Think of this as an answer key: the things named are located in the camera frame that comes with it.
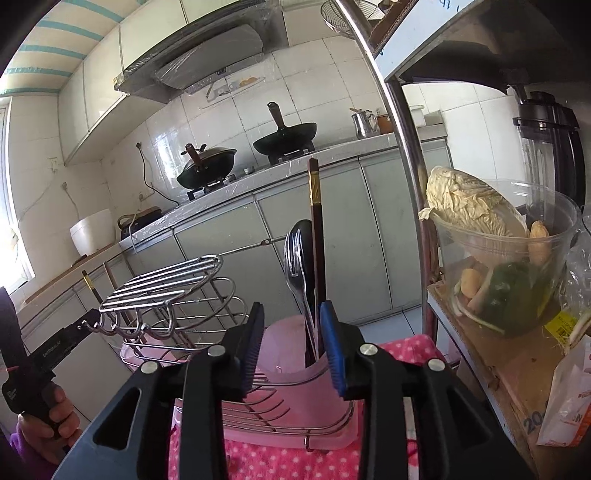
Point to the orange and white bag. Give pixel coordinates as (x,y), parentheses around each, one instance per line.
(568,397)

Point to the grey kitchen counter cabinets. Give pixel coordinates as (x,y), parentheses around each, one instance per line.
(212,240)

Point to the pink plastic drip tray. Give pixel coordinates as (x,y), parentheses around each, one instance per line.
(277,443)

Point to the window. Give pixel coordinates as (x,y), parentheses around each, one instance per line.
(9,207)

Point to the black blender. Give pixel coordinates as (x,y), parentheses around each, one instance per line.
(549,138)

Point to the person's left hand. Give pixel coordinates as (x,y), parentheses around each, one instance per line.
(64,424)

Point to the steel kettle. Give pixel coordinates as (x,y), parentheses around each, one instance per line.
(364,124)

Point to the pale yellow root vegetable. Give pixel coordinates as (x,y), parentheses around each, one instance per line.
(539,240)

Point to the range hood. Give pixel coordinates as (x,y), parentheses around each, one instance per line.
(207,55)

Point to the pink plastic utensil cup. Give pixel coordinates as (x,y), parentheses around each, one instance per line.
(138,355)
(286,350)

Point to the gas stove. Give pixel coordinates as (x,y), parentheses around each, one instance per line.
(207,189)

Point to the wooden cutting board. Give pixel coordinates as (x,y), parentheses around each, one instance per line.
(69,272)

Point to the black wok with lid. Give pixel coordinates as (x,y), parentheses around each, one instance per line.
(207,166)

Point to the white rice cooker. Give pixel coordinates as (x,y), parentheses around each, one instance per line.
(92,230)

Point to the green pepper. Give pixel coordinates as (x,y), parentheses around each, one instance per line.
(512,286)

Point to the copper brown chopstick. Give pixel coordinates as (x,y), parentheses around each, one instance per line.
(110,274)

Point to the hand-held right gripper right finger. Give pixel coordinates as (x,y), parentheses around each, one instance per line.
(332,350)

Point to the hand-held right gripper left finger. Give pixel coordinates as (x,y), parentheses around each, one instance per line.
(251,350)

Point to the white container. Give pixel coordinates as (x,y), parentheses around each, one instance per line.
(415,115)

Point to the yellow label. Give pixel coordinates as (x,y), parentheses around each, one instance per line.
(561,328)

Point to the white printed cardboard sheet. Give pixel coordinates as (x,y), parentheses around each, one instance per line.
(415,23)

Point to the clear plastic bag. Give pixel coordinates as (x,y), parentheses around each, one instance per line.
(581,263)

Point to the steel shelf rack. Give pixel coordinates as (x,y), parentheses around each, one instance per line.
(397,115)

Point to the clear glass bowl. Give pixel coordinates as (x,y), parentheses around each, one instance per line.
(558,221)

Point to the brown jar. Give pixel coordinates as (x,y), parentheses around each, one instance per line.
(384,124)

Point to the clear wall shelf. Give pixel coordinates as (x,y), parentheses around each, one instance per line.
(231,87)

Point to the pink polka dot cloth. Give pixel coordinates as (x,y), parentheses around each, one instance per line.
(286,466)

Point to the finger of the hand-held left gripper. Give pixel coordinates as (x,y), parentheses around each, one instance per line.
(78,330)

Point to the dark brown bag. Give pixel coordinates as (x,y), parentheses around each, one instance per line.
(143,219)

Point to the potato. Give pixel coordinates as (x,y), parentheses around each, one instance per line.
(471,281)

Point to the napa cabbage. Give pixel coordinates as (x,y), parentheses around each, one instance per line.
(466,198)

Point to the steel spoon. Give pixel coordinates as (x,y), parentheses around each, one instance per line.
(293,263)

